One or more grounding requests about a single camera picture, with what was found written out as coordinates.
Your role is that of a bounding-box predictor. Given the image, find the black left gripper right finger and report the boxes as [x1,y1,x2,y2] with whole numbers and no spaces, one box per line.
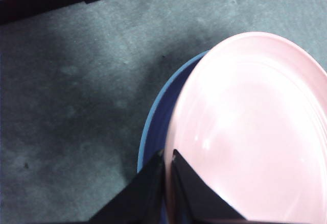
[171,148,248,224]

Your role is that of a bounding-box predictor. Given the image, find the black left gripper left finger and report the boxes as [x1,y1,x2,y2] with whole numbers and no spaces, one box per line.
[88,150,164,224]

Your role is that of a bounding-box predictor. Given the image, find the blue round plate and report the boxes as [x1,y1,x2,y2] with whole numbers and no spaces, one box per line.
[137,50,210,224]

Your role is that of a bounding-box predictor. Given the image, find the pink round plate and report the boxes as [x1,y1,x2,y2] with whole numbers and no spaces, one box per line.
[163,31,327,224]

